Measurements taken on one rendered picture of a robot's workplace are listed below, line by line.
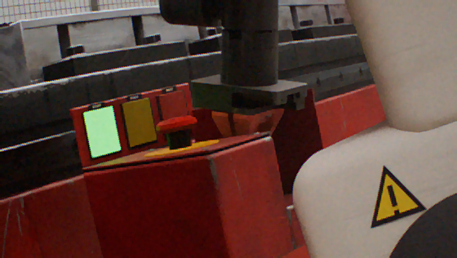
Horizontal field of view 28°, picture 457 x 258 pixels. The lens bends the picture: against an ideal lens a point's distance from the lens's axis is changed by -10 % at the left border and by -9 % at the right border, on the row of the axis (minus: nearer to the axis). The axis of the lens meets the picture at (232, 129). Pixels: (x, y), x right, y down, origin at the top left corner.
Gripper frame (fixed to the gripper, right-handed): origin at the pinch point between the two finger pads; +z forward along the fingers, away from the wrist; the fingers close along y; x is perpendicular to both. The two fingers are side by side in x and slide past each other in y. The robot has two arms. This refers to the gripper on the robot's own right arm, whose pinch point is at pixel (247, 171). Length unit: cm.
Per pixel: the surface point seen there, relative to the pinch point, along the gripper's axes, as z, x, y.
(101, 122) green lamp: -5.6, 10.9, 10.4
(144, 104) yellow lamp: -6.2, 3.6, 10.6
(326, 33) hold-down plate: -4, -91, 38
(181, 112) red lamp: -4.5, -2.5, 10.0
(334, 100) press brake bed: 6, -72, 26
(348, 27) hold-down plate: -4, -105, 40
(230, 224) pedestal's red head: 0.8, 14.1, -7.1
